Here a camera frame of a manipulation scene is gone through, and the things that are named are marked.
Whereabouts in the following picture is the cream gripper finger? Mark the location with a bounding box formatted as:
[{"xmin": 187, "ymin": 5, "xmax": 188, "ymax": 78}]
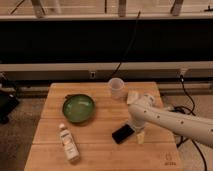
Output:
[{"xmin": 136, "ymin": 130, "xmax": 145, "ymax": 145}]

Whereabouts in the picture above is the black eraser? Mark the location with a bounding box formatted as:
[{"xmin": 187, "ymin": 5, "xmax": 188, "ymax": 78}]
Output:
[{"xmin": 112, "ymin": 124, "xmax": 134, "ymax": 144}]

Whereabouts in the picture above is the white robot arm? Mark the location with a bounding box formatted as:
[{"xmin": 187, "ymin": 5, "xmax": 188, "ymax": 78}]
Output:
[{"xmin": 127, "ymin": 93, "xmax": 213, "ymax": 148}]

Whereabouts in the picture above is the white ceramic cup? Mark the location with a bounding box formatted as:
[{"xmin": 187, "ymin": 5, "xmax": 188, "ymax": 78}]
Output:
[{"xmin": 108, "ymin": 78, "xmax": 125, "ymax": 99}]

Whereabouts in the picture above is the white rectangular block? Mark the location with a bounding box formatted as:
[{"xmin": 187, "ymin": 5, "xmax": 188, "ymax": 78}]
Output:
[{"xmin": 127, "ymin": 90, "xmax": 139, "ymax": 105}]

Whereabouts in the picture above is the green bowl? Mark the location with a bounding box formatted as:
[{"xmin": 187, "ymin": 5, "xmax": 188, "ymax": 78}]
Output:
[{"xmin": 62, "ymin": 94, "xmax": 95, "ymax": 124}]

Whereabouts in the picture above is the white plastic bottle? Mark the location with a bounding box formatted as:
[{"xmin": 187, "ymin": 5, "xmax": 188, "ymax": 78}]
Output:
[{"xmin": 59, "ymin": 123, "xmax": 80, "ymax": 163}]

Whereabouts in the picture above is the black object at left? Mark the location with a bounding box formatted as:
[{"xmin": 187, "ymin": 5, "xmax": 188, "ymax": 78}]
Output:
[{"xmin": 0, "ymin": 72, "xmax": 19, "ymax": 124}]

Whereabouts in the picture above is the black floor cable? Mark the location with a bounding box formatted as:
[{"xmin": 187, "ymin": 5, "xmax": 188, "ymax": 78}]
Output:
[{"xmin": 171, "ymin": 74, "xmax": 208, "ymax": 171}]

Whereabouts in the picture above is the white wall outlet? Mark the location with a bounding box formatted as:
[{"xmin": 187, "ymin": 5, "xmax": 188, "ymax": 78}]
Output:
[{"xmin": 90, "ymin": 71, "xmax": 96, "ymax": 79}]

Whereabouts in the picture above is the black hanging cable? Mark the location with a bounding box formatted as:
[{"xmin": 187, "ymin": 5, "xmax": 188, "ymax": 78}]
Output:
[{"xmin": 109, "ymin": 10, "xmax": 142, "ymax": 79}]

